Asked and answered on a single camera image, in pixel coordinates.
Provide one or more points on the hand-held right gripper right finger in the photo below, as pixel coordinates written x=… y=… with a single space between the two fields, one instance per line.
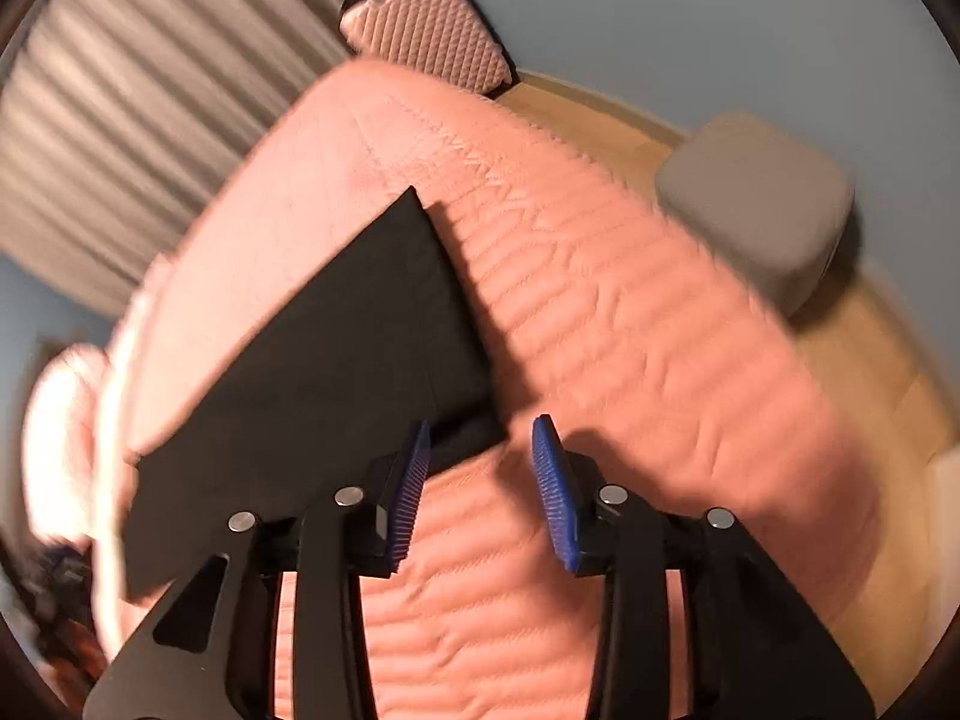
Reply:
x=551 y=495

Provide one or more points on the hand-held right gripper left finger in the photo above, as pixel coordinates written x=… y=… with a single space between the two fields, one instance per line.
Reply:
x=411 y=495

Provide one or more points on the black pants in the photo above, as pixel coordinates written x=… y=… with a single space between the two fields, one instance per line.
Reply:
x=337 y=360

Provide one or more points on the pink quilted bedspread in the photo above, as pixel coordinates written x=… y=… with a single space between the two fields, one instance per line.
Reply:
x=600 y=277

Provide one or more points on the grey upholstered stool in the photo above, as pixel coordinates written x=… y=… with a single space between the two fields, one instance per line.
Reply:
x=750 y=195

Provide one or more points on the dark clutter pile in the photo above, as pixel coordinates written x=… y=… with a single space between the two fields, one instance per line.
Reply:
x=52 y=600

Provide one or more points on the pink hard-shell suitcase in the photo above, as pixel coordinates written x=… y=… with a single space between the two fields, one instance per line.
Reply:
x=427 y=30

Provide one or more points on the grey pleated curtain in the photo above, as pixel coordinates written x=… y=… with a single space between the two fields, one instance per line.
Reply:
x=150 y=90

